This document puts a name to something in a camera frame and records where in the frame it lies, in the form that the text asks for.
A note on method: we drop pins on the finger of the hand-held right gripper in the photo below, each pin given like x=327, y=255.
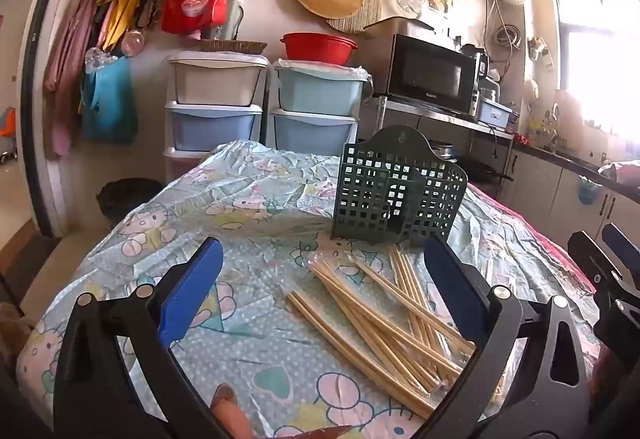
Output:
x=592, y=264
x=622, y=244

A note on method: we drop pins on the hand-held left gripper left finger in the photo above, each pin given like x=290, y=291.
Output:
x=192, y=289

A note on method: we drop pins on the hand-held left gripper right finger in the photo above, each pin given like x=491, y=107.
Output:
x=450, y=289

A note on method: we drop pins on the pile of wooden chopsticks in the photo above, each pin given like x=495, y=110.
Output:
x=350, y=319

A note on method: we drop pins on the green plastic utensil holder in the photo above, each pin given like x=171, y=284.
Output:
x=380, y=199

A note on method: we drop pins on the pink blanket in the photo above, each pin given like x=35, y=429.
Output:
x=550, y=249

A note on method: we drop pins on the white kitchen cabinets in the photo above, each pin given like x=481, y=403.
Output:
x=540, y=184

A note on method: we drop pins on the black trash bin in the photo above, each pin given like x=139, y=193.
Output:
x=127, y=199

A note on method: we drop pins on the black wok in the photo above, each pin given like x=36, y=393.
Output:
x=482, y=171

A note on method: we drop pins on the metal kitchen rack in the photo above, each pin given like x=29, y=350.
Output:
x=450, y=114

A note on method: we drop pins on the blue box appliance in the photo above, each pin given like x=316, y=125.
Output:
x=495, y=111

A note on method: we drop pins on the window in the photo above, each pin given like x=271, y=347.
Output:
x=600, y=49

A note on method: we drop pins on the blue hanging bag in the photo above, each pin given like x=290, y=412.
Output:
x=110, y=104

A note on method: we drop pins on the drawer tower with cream drawer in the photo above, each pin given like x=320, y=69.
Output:
x=215, y=84

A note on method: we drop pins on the black microwave oven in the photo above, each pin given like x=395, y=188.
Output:
x=430, y=71

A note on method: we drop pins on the drawer tower with teal drawer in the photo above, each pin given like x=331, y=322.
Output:
x=320, y=91

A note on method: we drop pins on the wicker basket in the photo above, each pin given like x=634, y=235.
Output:
x=232, y=46

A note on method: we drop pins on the clear plastic bag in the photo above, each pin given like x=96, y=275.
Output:
x=102, y=59

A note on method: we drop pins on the clear plastic container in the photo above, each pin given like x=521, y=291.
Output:
x=133, y=43

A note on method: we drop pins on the pink hanging apron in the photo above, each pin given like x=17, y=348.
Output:
x=65, y=69

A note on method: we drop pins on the red plastic colander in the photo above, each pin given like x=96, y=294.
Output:
x=317, y=49

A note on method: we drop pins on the pale green container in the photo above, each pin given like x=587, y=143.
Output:
x=232, y=19

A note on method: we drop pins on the round bamboo mat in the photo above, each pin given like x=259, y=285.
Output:
x=367, y=11

